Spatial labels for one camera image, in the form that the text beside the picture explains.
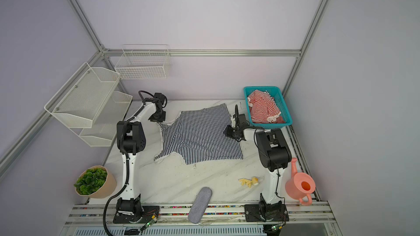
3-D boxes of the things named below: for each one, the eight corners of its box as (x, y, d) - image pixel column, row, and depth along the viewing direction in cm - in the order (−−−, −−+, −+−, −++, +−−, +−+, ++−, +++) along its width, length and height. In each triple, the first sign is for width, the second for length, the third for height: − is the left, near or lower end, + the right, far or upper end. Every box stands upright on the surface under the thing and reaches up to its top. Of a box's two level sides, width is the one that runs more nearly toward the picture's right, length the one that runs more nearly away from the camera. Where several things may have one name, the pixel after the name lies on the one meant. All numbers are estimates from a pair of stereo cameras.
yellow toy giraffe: (238, 187, 84) (239, 185, 82) (238, 178, 86) (238, 177, 84) (258, 187, 84) (259, 185, 82) (256, 178, 86) (257, 177, 84)
